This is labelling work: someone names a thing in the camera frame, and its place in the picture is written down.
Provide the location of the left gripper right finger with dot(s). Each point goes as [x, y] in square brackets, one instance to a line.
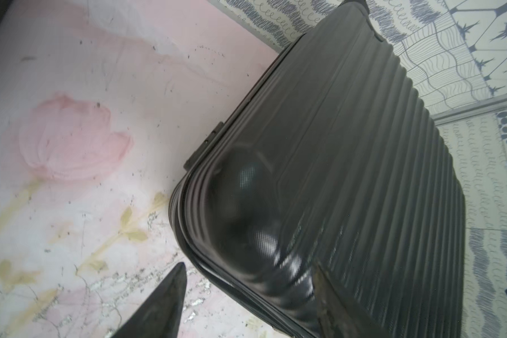
[338, 313]

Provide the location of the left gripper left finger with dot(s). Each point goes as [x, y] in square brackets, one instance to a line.
[160, 315]

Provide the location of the black hard-shell suitcase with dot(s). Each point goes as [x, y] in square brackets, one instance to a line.
[331, 159]

